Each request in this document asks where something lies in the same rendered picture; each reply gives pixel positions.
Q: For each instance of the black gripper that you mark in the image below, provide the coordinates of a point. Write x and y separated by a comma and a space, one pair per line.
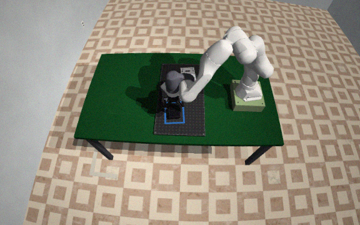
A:
173, 100

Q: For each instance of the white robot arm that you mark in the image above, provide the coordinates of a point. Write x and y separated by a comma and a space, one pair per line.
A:
244, 49

